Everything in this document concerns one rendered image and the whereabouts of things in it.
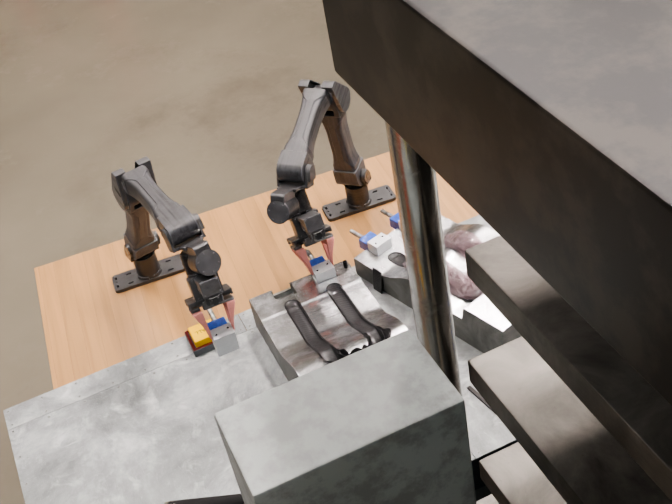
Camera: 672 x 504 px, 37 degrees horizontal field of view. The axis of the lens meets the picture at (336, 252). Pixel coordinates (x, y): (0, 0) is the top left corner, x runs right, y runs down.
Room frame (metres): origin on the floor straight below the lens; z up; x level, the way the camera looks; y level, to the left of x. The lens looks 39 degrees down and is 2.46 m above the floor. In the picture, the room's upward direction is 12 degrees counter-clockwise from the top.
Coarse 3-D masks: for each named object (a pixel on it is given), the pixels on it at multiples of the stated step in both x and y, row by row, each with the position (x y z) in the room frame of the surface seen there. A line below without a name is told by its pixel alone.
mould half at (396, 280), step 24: (360, 264) 1.95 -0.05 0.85; (384, 264) 1.93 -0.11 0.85; (456, 264) 1.83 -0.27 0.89; (384, 288) 1.89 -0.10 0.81; (408, 288) 1.81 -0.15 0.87; (456, 312) 1.69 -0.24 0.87; (480, 312) 1.63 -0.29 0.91; (456, 336) 1.68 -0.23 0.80; (480, 336) 1.62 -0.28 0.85; (504, 336) 1.56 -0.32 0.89
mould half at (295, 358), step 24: (336, 264) 1.92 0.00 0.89; (312, 288) 1.85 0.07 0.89; (360, 288) 1.82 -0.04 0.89; (264, 312) 1.80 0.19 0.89; (312, 312) 1.77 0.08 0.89; (336, 312) 1.76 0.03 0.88; (360, 312) 1.74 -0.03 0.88; (384, 312) 1.72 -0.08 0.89; (264, 336) 1.79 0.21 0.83; (288, 336) 1.71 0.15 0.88; (336, 336) 1.66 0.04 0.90; (360, 336) 1.61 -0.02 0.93; (288, 360) 1.60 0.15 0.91; (312, 360) 1.57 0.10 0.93
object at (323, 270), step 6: (306, 252) 1.99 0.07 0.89; (312, 258) 1.95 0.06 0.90; (318, 258) 1.94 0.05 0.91; (312, 264) 1.92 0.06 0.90; (318, 264) 1.90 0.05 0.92; (324, 264) 1.90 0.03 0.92; (330, 264) 1.89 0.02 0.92; (318, 270) 1.88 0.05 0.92; (324, 270) 1.87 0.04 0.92; (330, 270) 1.87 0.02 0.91; (318, 276) 1.87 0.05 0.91; (324, 276) 1.87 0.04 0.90; (330, 276) 1.87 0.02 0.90; (336, 276) 1.88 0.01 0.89; (318, 282) 1.86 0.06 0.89
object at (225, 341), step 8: (208, 312) 1.78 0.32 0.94; (216, 320) 1.74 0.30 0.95; (224, 320) 1.73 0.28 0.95; (216, 328) 1.70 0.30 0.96; (224, 328) 1.69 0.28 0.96; (232, 328) 1.69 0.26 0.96; (216, 336) 1.67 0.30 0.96; (224, 336) 1.67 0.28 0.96; (232, 336) 1.67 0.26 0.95; (216, 344) 1.66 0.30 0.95; (224, 344) 1.67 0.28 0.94; (232, 344) 1.67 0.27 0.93; (224, 352) 1.67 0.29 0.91
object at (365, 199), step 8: (352, 192) 2.24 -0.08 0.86; (360, 192) 2.24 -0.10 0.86; (368, 192) 2.26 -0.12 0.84; (376, 192) 2.30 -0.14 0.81; (384, 192) 2.29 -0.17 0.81; (392, 192) 2.28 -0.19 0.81; (344, 200) 2.29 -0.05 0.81; (352, 200) 2.24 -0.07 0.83; (360, 200) 2.24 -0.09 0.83; (368, 200) 2.25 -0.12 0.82; (376, 200) 2.26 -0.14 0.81; (384, 200) 2.25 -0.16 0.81; (392, 200) 2.25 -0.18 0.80; (328, 208) 2.27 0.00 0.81; (336, 208) 2.26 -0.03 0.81; (344, 208) 2.25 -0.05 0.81; (352, 208) 2.24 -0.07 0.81; (360, 208) 2.24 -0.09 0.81; (368, 208) 2.24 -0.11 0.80; (328, 216) 2.23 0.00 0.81; (336, 216) 2.22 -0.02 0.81; (344, 216) 2.22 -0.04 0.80
